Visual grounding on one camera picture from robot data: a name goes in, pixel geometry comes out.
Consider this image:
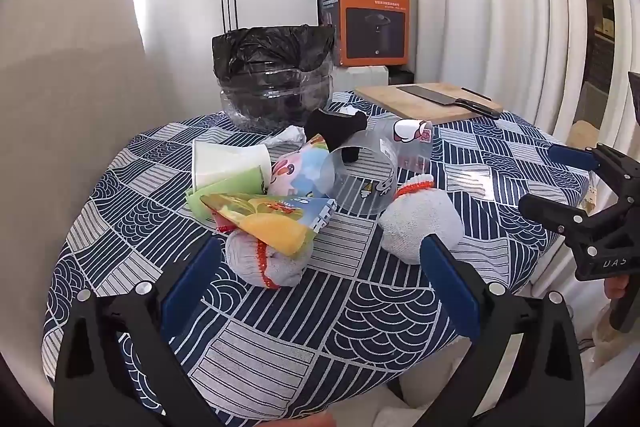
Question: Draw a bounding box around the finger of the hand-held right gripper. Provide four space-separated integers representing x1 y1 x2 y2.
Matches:
548 143 640 204
518 194 627 259

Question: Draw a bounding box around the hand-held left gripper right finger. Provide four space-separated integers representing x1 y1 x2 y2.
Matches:
419 234 587 427

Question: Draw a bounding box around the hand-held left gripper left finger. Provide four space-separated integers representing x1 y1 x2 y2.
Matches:
52 234 226 427

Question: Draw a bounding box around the balled grey knit glove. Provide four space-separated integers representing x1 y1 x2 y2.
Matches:
377 173 464 266
225 227 316 291

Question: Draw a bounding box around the clear bin with black bag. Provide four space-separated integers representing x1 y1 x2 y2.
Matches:
211 23 337 132

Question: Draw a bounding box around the person's right hand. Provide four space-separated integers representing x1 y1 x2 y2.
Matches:
603 277 626 304

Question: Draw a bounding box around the yellow snack packet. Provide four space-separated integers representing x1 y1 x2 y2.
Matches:
200 193 337 257

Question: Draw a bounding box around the blue patterned tablecloth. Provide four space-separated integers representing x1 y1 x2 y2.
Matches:
42 91 593 423

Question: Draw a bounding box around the green packet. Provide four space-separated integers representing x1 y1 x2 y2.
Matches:
185 169 269 223

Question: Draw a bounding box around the white paper cup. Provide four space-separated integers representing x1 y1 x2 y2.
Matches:
191 139 271 196

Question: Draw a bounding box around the black kitchen knife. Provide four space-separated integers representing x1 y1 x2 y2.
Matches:
398 85 501 120

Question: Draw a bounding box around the clear plastic cup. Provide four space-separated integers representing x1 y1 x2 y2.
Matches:
320 127 401 221

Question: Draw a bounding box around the clear cup with cartoon sticker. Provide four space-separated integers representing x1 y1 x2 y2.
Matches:
372 117 434 174

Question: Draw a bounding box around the pink cartoon packet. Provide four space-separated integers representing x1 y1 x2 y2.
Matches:
267 133 334 200

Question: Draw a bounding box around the crumpled white tissue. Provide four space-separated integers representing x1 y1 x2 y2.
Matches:
262 125 307 150

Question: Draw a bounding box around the wooden cutting board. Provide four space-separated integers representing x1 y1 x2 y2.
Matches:
354 81 505 126

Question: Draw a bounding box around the black cloth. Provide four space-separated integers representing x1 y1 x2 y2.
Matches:
305 108 369 164

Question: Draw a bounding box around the white box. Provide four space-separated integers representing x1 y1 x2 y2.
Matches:
332 64 392 90

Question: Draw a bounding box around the orange cardboard box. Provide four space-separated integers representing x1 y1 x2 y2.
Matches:
316 0 411 68

